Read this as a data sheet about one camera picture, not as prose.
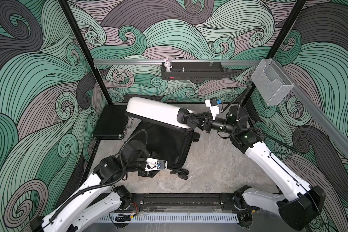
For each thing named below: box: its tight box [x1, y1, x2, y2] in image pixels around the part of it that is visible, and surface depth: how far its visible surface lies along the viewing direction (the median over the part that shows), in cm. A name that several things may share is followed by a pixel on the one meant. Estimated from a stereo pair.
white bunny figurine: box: [163, 57, 173, 73], surface depth 90 cm
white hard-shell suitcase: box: [125, 96, 201, 180], surface depth 76 cm
